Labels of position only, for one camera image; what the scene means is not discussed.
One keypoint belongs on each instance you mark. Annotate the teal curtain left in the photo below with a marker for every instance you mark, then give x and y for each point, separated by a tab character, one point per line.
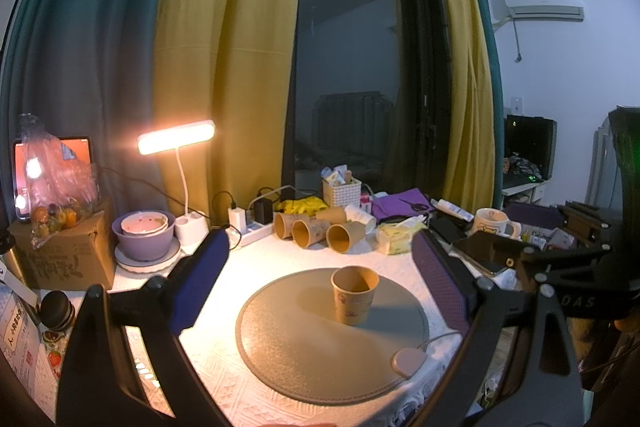
84	67

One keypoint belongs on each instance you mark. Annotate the yellow tissue pack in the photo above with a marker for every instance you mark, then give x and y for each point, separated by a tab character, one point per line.
396	238

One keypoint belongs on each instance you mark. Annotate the white round puck device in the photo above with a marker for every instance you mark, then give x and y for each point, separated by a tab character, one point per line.
406	362

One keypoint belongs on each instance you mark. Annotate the purple cloth pouch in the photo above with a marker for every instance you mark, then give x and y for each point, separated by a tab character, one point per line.
390	206

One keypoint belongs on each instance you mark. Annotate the white lattice basket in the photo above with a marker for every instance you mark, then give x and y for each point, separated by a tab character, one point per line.
342	195

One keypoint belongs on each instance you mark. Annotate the black round case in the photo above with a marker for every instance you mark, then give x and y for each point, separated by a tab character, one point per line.
56	312

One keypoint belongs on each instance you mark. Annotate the winnie pooh mug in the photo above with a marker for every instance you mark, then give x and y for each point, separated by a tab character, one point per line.
495	221

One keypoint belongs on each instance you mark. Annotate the air conditioner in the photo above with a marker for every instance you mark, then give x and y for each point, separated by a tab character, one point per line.
571	10

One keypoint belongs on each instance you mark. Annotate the white paper cup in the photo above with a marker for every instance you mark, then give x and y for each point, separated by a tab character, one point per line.
356	214

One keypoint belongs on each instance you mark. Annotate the paper cup middle floral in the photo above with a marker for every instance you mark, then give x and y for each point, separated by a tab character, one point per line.
309	232

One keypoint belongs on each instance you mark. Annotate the black power adapter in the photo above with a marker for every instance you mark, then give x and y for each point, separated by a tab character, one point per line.
263	211

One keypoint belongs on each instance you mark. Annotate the white usb charger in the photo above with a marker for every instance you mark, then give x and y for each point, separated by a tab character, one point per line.
237	218

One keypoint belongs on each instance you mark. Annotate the yellow curtain left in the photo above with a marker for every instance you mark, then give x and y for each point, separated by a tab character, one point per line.
229	61

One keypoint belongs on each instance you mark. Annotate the white tube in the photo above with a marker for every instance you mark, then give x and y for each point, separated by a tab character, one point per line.
452	210

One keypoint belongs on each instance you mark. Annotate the tablet with red screen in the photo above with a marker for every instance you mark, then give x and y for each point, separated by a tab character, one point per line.
53	171

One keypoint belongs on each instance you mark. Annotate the plastic bag of fruit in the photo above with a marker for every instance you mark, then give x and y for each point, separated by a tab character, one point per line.
47	221

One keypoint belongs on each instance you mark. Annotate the floral brown paper cup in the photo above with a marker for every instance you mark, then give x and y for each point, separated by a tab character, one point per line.
353	291

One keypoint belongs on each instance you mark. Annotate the yellow curtain right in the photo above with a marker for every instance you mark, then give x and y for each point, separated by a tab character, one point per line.
470	172

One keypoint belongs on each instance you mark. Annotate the paper cup front plain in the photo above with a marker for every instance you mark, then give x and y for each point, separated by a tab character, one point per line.
343	236

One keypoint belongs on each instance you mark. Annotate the paper cup far left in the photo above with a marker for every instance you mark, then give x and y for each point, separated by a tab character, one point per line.
283	223

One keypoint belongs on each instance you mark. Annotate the black monitor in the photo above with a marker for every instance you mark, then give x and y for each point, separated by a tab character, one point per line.
529	148

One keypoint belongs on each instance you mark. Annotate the yellow curtain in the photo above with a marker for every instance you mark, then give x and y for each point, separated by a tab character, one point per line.
470	172
229	61

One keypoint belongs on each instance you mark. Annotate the black scissors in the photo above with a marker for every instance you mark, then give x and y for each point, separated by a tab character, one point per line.
417	206

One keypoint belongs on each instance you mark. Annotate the black smartphone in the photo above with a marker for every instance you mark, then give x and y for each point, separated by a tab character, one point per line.
492	254

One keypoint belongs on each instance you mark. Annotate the paper cup rear plain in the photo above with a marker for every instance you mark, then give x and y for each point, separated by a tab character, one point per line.
334	215

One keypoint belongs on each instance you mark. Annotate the cardboard box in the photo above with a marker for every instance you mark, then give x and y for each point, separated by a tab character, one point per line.
74	259

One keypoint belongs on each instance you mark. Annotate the white power strip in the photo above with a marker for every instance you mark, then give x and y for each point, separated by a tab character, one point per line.
254	232

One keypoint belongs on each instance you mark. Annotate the round grey placemat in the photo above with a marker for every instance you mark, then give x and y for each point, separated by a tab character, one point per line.
289	337

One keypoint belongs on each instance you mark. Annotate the purple bowl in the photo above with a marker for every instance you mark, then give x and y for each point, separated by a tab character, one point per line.
144	235

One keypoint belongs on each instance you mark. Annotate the white desk lamp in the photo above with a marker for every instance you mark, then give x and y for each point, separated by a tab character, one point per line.
191	227

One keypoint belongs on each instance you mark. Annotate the paper cup plain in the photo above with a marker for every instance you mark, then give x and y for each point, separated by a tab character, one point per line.
343	236
334	215

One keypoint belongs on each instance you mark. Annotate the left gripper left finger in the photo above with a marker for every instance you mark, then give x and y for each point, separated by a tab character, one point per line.
100	385

